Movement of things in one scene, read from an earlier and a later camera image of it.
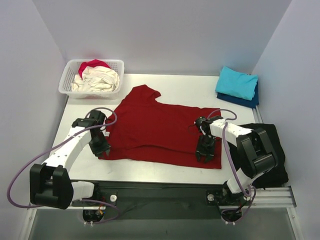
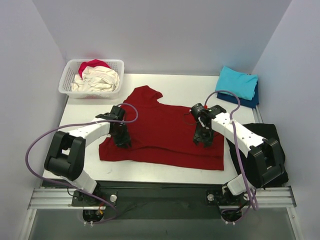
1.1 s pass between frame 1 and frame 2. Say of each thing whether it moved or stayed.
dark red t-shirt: stayed
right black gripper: moved
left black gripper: moved
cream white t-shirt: stayed
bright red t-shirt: stayed
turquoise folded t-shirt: stayed
